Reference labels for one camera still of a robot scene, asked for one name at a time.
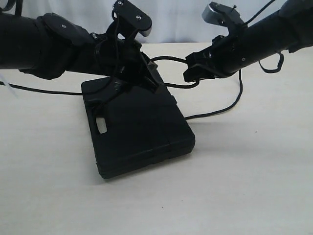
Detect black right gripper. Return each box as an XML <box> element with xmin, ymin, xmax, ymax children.
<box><xmin>183</xmin><ymin>34</ymin><xmax>246</xmax><ymax>83</ymax></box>

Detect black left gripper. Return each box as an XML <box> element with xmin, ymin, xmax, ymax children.
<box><xmin>94</xmin><ymin>22</ymin><xmax>166</xmax><ymax>94</ymax></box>

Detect black braided rope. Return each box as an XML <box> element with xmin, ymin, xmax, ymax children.
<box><xmin>146</xmin><ymin>56</ymin><xmax>244</xmax><ymax>120</ymax></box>

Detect black plastic carrying case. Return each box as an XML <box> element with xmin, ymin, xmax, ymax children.
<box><xmin>81</xmin><ymin>78</ymin><xmax>196</xmax><ymax>179</ymax></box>

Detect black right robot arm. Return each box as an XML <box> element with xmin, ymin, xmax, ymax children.
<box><xmin>183</xmin><ymin>0</ymin><xmax>313</xmax><ymax>82</ymax></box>

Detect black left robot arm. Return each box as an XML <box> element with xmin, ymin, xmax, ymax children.
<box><xmin>0</xmin><ymin>11</ymin><xmax>163</xmax><ymax>93</ymax></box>

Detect white backdrop curtain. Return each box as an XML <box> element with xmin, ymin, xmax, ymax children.
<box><xmin>0</xmin><ymin>0</ymin><xmax>313</xmax><ymax>46</ymax></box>

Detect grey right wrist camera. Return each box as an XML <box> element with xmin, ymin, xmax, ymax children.
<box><xmin>201</xmin><ymin>1</ymin><xmax>244</xmax><ymax>28</ymax></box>

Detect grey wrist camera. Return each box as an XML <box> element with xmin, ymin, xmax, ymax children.
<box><xmin>201</xmin><ymin>1</ymin><xmax>244</xmax><ymax>28</ymax></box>
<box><xmin>113</xmin><ymin>0</ymin><xmax>152</xmax><ymax>38</ymax></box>

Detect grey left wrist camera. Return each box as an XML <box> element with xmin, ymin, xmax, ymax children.
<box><xmin>113</xmin><ymin>0</ymin><xmax>152</xmax><ymax>38</ymax></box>

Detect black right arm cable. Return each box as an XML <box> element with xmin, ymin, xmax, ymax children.
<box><xmin>244</xmin><ymin>0</ymin><xmax>286</xmax><ymax>73</ymax></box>

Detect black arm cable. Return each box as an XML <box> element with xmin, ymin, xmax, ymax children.
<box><xmin>244</xmin><ymin>0</ymin><xmax>286</xmax><ymax>73</ymax></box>
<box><xmin>0</xmin><ymin>82</ymin><xmax>85</xmax><ymax>96</ymax></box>

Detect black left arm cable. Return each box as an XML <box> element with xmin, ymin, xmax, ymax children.
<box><xmin>0</xmin><ymin>82</ymin><xmax>85</xmax><ymax>96</ymax></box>

